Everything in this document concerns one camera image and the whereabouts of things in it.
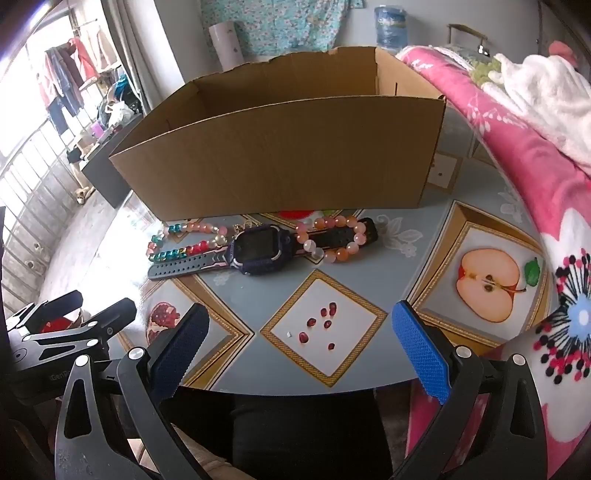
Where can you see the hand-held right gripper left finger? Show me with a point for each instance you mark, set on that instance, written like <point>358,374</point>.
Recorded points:
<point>178,355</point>

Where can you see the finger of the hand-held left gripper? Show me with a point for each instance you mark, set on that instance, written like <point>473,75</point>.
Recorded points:
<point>106,321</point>
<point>51,311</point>

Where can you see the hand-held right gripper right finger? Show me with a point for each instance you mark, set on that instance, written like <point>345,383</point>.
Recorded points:
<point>422,350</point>

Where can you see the purple black smartwatch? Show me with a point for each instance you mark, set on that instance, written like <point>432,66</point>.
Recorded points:
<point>258,249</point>

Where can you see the brown cardboard box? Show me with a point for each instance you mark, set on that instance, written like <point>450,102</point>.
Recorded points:
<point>277,161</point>

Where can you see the fruit print tablecloth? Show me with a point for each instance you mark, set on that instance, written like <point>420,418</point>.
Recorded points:
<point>392,277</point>

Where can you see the person's black pants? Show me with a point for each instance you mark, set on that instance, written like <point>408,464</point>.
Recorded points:
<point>300,438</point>

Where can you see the dark low cabinet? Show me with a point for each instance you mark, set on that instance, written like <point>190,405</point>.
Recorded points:
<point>106,170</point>

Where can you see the pink floral blanket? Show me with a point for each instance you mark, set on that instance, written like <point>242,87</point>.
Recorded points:
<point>508,152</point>

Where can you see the blue hanging garment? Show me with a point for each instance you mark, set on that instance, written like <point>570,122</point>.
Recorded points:
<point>62,78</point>

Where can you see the red hanging garment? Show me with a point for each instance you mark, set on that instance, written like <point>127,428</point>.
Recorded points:
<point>83,55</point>

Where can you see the white fleece blanket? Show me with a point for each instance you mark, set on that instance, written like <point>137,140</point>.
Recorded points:
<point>545,92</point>

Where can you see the green knitted cloth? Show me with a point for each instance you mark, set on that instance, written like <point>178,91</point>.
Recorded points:
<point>485,71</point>

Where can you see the grey lace cloth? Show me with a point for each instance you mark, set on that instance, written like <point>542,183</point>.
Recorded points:
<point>455,54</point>

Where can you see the white paper roll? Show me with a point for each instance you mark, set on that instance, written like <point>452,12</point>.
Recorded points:
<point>226,46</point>

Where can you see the wooden chair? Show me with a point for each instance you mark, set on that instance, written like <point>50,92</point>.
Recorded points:
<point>466,28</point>

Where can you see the teal floral curtain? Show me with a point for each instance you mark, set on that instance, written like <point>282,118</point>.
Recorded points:
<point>286,23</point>

